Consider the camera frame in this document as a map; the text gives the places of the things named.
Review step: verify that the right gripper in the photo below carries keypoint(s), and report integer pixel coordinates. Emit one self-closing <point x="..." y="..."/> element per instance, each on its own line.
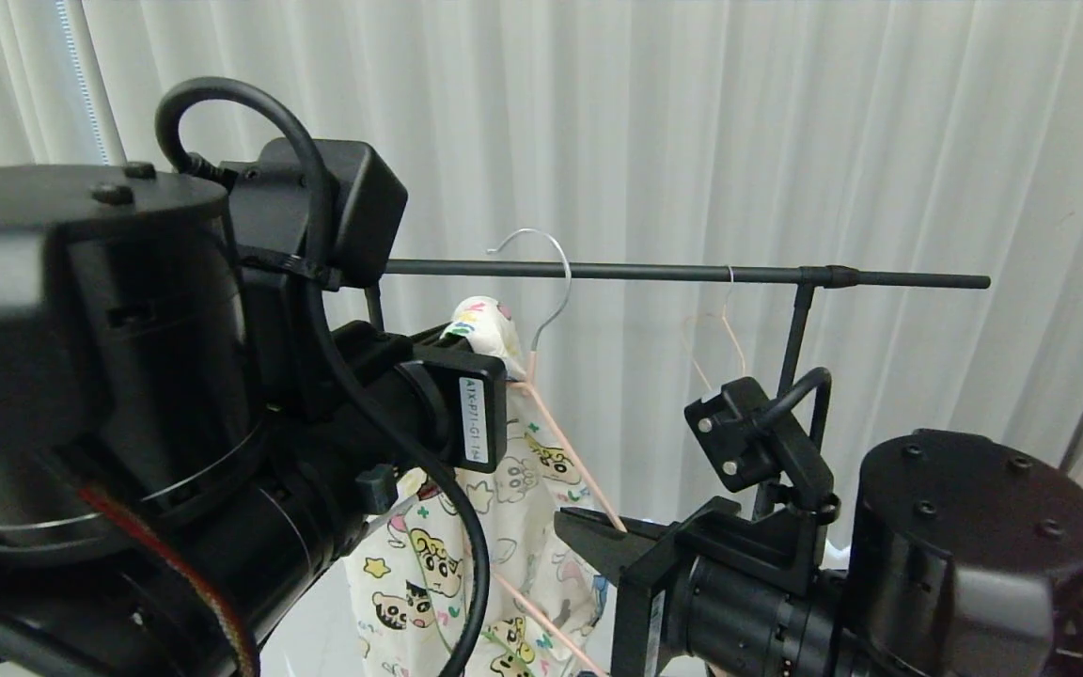
<point x="739" y="621"/>

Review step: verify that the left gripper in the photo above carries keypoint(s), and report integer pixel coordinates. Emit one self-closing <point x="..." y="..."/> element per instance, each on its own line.
<point x="466" y="414"/>

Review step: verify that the cream printed garment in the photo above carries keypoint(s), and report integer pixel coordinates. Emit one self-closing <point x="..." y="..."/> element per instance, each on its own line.
<point x="494" y="527"/>

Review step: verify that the black clothes rack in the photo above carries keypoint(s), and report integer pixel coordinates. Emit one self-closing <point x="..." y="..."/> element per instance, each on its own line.
<point x="645" y="272"/>

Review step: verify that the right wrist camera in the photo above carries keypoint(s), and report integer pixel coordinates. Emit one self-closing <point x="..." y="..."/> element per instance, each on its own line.
<point x="748" y="442"/>

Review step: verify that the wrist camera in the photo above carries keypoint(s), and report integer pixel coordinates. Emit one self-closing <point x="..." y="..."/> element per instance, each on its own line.
<point x="748" y="442"/>
<point x="353" y="207"/>

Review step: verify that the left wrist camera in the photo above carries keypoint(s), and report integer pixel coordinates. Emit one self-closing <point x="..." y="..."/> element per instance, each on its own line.
<point x="353" y="207"/>

